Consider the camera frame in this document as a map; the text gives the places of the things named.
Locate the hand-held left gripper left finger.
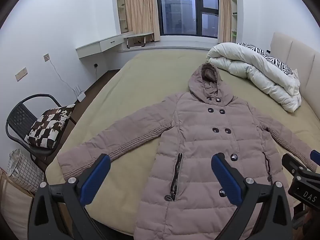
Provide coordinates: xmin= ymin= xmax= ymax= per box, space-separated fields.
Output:
xmin=27 ymin=153 xmax=112 ymax=240

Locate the thin white cable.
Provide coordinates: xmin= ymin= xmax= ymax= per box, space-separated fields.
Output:
xmin=46 ymin=57 xmax=78 ymax=98

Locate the black metal chair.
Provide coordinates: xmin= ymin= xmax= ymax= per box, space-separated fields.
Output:
xmin=5 ymin=94 xmax=77 ymax=165

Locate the narrow beige curtain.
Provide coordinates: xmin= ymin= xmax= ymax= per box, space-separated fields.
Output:
xmin=218 ymin=0 xmax=232 ymax=43

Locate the tall built-in shelf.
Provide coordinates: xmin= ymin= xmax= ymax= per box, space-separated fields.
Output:
xmin=115 ymin=0 xmax=129 ymax=34

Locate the small folding table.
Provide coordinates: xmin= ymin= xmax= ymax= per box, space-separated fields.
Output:
xmin=124 ymin=32 xmax=154 ymax=48

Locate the zebra print pillow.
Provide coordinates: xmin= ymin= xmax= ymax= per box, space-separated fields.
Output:
xmin=236 ymin=42 xmax=294 ymax=75

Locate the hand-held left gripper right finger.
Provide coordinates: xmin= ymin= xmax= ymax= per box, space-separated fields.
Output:
xmin=211 ymin=152 xmax=293 ymax=240

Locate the beige double wall panel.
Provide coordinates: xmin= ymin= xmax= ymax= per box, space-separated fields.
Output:
xmin=15 ymin=67 xmax=27 ymax=81

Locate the white wall-mounted desk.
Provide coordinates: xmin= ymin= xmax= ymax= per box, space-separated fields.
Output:
xmin=76 ymin=31 xmax=134 ymax=60

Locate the white wifi router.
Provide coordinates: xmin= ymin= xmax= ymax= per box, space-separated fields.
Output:
xmin=74 ymin=85 xmax=86 ymax=102

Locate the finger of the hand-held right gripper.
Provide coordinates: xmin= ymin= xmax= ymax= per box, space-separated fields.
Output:
xmin=282 ymin=153 xmax=313 ymax=178
xmin=310 ymin=149 xmax=320 ymax=173

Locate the white folded duvet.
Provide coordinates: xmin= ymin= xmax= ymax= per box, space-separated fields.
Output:
xmin=205 ymin=42 xmax=302 ymax=113

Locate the mauve hooded down jacket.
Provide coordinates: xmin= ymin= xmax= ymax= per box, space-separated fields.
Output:
xmin=57 ymin=63 xmax=312 ymax=240

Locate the white grid laundry basket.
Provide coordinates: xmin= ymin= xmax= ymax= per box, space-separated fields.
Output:
xmin=7 ymin=149 xmax=45 ymax=193

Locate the beige padded headboard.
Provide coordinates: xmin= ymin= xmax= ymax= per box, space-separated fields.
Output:
xmin=271 ymin=32 xmax=320 ymax=120

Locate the wide beige curtain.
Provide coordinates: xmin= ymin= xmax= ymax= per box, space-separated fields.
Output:
xmin=124 ymin=0 xmax=160 ymax=42

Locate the narrow built-in shelf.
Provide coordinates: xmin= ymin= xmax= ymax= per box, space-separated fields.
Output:
xmin=230 ymin=0 xmax=238 ymax=43

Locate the dark framed window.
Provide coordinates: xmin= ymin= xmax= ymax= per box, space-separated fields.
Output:
xmin=155 ymin=0 xmax=220 ymax=38

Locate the light wooden frame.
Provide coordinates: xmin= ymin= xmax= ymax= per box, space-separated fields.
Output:
xmin=0 ymin=167 xmax=35 ymax=240

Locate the brown white patchwork cushion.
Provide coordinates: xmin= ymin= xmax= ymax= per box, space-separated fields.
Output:
xmin=25 ymin=104 xmax=76 ymax=149

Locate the bed with olive sheet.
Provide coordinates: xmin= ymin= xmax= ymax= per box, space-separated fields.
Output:
xmin=45 ymin=50 xmax=320 ymax=236

